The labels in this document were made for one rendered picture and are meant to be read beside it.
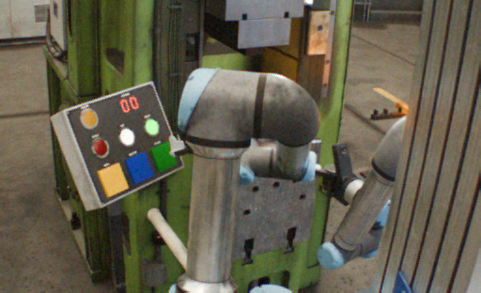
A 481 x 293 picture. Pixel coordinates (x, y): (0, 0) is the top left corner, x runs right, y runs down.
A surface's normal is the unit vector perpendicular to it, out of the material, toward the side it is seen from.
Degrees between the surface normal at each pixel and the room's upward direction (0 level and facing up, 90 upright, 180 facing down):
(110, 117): 60
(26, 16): 90
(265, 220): 90
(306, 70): 90
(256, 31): 90
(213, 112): 76
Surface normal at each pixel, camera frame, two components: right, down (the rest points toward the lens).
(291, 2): 0.47, 0.36
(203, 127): -0.51, 0.07
